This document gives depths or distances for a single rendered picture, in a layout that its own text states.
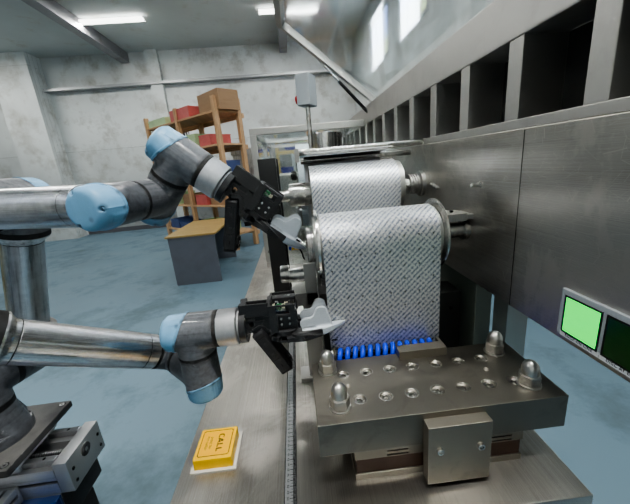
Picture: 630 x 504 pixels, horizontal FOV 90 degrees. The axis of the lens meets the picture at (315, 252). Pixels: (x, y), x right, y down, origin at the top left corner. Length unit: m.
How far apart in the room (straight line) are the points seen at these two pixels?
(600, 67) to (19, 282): 1.17
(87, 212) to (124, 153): 9.91
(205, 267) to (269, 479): 3.90
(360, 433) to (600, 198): 0.45
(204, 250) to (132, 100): 6.75
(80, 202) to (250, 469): 0.53
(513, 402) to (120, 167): 10.39
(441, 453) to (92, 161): 10.71
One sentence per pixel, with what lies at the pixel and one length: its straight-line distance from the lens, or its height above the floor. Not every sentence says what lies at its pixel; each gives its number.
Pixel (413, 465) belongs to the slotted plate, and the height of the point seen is 0.91.
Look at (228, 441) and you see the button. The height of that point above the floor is 0.92.
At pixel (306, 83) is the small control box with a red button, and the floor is 1.67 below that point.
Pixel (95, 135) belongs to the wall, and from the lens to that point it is 10.83.
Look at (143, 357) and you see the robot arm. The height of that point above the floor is 1.06.
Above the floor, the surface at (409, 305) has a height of 1.11.
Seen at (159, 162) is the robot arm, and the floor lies 1.44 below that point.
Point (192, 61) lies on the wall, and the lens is 10.16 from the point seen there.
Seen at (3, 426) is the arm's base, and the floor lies 0.87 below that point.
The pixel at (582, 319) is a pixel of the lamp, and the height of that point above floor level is 1.19.
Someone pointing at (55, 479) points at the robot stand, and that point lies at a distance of 1.14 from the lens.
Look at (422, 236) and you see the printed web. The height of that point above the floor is 1.26.
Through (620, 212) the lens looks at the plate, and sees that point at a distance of 0.50.
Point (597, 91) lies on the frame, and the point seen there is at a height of 1.47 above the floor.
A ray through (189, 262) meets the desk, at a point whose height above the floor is 0.31.
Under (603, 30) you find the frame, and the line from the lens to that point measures 0.55.
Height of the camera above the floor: 1.42
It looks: 16 degrees down
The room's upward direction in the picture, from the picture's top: 5 degrees counter-clockwise
